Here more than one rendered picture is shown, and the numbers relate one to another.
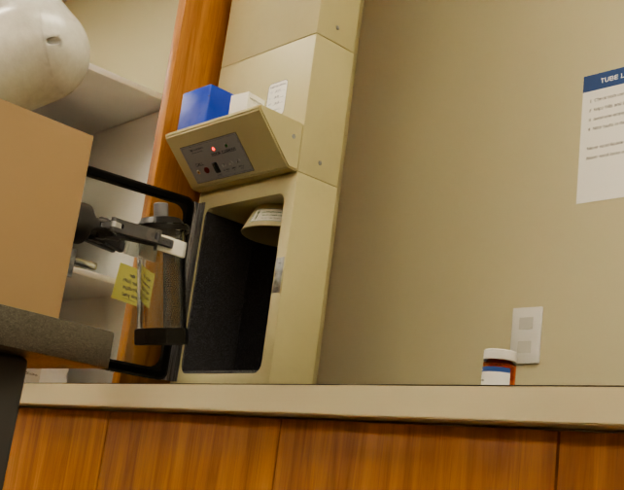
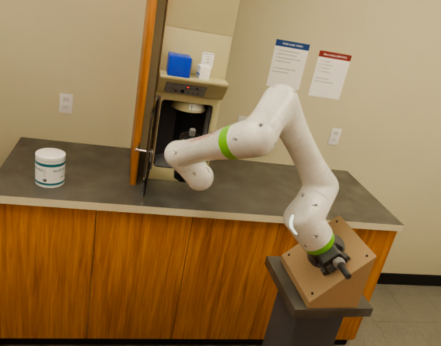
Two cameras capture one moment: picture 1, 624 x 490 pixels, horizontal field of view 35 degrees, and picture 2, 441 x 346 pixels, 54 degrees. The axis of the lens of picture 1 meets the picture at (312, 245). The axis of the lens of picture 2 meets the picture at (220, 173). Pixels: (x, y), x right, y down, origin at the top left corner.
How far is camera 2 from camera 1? 237 cm
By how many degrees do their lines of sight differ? 72
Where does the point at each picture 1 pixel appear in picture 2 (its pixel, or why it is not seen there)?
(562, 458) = (359, 231)
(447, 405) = not seen: hidden behind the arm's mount
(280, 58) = (209, 40)
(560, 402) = (367, 226)
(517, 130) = (247, 49)
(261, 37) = (196, 21)
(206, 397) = (257, 217)
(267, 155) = (216, 95)
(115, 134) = not seen: outside the picture
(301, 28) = (223, 30)
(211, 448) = (251, 227)
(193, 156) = (172, 85)
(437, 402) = not seen: hidden behind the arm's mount
